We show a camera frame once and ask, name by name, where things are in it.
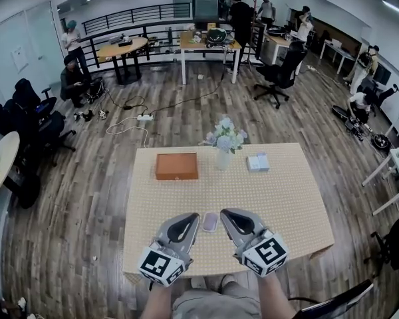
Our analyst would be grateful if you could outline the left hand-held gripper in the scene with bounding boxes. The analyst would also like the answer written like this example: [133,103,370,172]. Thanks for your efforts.
[138,213,201,288]

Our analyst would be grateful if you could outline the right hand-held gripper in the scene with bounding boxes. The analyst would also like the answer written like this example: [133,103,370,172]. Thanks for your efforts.
[220,207,289,278]

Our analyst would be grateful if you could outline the person's left forearm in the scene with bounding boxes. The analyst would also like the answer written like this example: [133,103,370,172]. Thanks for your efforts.
[140,280,174,319]

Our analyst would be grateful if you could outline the person's right forearm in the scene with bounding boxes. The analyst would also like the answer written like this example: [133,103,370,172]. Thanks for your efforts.
[257,272,297,319]

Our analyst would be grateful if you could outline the person's left white shoe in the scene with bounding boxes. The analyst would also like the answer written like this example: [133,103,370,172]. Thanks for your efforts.
[190,276,207,291]

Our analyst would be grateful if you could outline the blue white tissue pack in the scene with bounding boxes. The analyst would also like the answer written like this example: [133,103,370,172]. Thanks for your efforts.
[245,152,271,173]

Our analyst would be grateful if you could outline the white vase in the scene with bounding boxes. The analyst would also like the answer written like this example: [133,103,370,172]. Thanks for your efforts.
[215,148,232,171]

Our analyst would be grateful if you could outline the orange box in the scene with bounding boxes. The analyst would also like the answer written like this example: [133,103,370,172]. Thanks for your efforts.
[154,152,200,181]

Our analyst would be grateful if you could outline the person's grey shorts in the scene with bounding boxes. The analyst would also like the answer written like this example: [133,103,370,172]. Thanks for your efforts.
[172,279,262,319]

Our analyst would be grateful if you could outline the black screen on gooseneck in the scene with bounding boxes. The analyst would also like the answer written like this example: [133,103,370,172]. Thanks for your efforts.
[287,279,375,319]

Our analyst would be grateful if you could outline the black bag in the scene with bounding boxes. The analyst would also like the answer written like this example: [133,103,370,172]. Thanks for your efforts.
[331,104,350,123]

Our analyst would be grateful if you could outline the black office chair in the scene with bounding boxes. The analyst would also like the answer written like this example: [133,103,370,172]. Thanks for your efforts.
[12,78,77,154]
[364,216,399,272]
[254,41,309,110]
[361,76,399,111]
[0,102,24,138]

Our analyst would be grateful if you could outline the round white table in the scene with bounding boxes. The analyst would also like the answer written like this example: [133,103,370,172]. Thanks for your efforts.
[0,130,41,209]

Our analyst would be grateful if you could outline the wooden-top white table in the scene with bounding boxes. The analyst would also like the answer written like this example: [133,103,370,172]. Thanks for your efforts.
[261,31,303,66]
[179,31,243,86]

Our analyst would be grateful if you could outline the black green helmet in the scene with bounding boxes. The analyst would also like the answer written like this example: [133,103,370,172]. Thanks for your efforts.
[206,27,227,45]

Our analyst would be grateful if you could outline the round wooden table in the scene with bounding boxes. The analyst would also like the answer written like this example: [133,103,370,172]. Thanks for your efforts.
[96,37,149,85]

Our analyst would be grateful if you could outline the black metal railing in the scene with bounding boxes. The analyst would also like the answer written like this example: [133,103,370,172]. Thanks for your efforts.
[78,1,263,68]

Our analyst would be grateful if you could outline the black monitor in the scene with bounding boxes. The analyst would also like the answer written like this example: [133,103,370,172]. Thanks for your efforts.
[374,63,392,86]

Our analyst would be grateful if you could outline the brown coat rack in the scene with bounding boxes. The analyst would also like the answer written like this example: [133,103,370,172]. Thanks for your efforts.
[245,0,261,71]

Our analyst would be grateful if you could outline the ceiling tube light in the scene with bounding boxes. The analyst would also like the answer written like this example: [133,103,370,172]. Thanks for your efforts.
[382,0,399,21]

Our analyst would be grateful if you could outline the white power cable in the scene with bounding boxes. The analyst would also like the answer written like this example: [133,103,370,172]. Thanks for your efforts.
[106,116,150,148]

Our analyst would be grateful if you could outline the black power cable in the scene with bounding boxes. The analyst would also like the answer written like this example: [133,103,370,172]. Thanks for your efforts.
[122,94,150,112]

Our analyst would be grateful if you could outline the black wire basket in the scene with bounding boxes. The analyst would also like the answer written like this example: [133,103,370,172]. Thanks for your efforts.
[86,76,104,101]

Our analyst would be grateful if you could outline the white wall notice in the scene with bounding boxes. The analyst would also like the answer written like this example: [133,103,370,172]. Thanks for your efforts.
[10,45,29,72]

